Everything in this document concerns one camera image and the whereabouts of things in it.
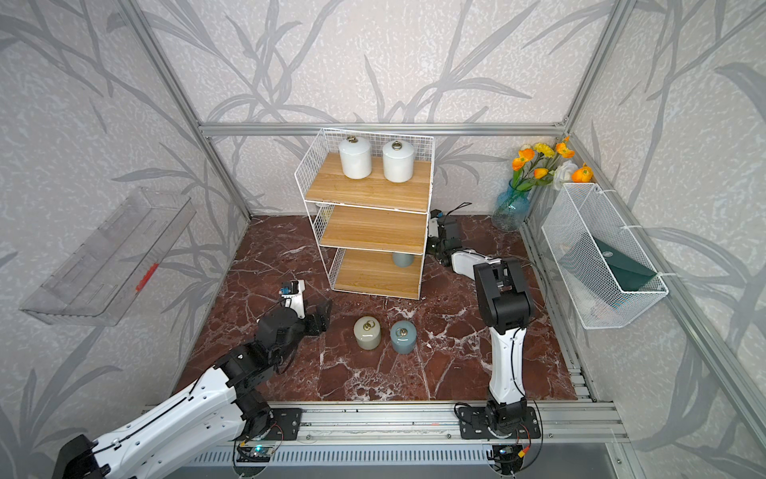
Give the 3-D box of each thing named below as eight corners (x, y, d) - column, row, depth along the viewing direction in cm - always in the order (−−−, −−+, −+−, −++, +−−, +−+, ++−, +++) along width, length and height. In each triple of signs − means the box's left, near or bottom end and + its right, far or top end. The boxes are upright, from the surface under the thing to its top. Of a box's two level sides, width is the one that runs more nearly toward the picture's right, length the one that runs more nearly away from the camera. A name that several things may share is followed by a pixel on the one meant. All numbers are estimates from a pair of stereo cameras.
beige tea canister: (356, 349, 88) (352, 338, 81) (358, 328, 92) (354, 315, 85) (380, 349, 88) (378, 338, 81) (381, 328, 92) (379, 315, 86)
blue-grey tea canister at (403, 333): (391, 353, 87) (390, 341, 80) (391, 332, 91) (390, 319, 84) (415, 353, 87) (416, 341, 80) (415, 332, 92) (416, 319, 84)
